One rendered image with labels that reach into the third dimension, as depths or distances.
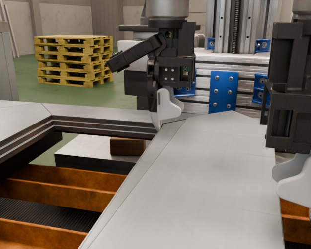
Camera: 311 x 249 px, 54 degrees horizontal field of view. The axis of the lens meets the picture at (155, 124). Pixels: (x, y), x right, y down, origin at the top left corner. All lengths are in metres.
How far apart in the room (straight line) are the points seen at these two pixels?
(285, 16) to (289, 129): 1.12
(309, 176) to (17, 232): 0.47
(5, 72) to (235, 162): 1.04
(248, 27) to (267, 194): 0.75
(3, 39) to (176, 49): 0.89
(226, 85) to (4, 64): 0.84
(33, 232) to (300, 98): 0.47
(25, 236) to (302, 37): 0.51
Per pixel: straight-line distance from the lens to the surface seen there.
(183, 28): 0.55
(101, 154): 0.91
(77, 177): 0.74
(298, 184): 0.34
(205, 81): 1.02
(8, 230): 0.62
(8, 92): 1.34
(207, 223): 0.35
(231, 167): 0.47
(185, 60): 0.54
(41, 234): 0.58
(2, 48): 1.33
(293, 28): 0.30
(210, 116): 0.70
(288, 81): 0.30
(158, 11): 0.54
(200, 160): 0.48
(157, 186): 0.41
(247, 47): 1.09
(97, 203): 0.66
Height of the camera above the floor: 1.05
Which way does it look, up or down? 19 degrees down
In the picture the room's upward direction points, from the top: straight up
